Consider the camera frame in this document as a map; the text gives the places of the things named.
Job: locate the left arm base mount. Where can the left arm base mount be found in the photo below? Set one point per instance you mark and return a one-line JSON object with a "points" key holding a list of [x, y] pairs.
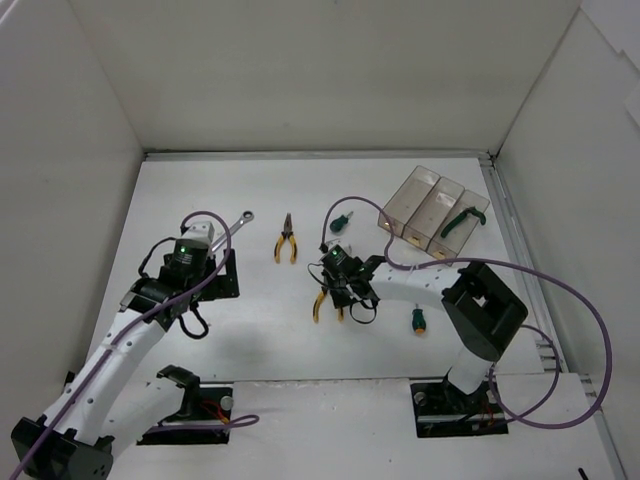
{"points": [[213, 407]]}

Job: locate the green handled cutters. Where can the green handled cutters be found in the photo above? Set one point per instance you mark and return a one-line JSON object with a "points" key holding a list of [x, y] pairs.
{"points": [[462, 216]]}

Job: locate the yellow pliers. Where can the yellow pliers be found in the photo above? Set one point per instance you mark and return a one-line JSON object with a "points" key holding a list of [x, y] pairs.
{"points": [[318, 304], [286, 236]]}

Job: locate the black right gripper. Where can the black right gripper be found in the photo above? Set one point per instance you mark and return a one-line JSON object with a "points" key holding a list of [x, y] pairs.
{"points": [[342, 292]]}

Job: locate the stubby green screwdriver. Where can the stubby green screwdriver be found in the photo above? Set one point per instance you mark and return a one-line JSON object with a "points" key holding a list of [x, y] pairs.
{"points": [[338, 225]]}

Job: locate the green orange screwdriver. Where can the green orange screwdriver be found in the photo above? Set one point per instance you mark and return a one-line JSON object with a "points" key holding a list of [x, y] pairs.
{"points": [[418, 321]]}

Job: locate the clear bin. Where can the clear bin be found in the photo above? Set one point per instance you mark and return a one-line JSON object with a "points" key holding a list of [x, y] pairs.
{"points": [[451, 246], [432, 212], [407, 199]]}

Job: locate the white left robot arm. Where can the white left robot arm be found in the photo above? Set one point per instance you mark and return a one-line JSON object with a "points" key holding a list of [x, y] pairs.
{"points": [[90, 425]]}

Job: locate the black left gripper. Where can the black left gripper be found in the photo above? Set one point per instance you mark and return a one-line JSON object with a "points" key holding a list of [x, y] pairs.
{"points": [[220, 275]]}

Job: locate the clear bin middle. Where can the clear bin middle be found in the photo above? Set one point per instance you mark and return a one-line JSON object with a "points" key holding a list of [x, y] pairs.
{"points": [[432, 212]]}

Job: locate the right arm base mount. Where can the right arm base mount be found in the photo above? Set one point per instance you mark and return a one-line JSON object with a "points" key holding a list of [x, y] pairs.
{"points": [[441, 411]]}

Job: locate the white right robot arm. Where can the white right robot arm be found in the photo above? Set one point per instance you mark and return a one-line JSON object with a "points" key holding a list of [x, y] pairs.
{"points": [[485, 313]]}

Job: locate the large silver ratchet wrench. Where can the large silver ratchet wrench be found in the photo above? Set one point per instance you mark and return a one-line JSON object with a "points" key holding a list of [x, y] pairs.
{"points": [[245, 218]]}

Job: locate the clear bin left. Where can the clear bin left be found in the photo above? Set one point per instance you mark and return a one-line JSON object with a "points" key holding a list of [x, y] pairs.
{"points": [[407, 199]]}

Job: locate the clear bin right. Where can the clear bin right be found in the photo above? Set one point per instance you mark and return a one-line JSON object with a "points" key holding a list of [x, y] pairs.
{"points": [[451, 246]]}

